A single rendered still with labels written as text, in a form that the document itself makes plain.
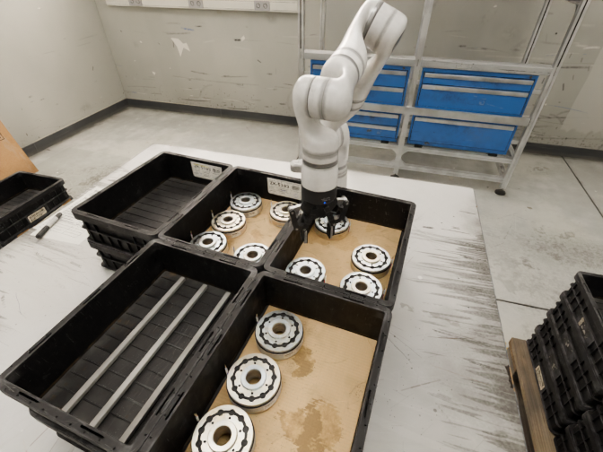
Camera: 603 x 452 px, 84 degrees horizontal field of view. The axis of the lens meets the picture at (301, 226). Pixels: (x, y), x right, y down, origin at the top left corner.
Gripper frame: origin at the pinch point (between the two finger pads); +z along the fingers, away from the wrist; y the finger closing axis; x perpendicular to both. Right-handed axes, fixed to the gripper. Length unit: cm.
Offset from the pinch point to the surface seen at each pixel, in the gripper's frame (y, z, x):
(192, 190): -30, 15, 51
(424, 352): 22.8, 27.7, -20.7
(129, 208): -50, 15, 46
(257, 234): -11.8, 14.6, 21.0
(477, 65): 155, 5, 139
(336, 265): 6.8, 14.7, 2.5
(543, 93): 193, 20, 116
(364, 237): 18.8, 14.7, 11.0
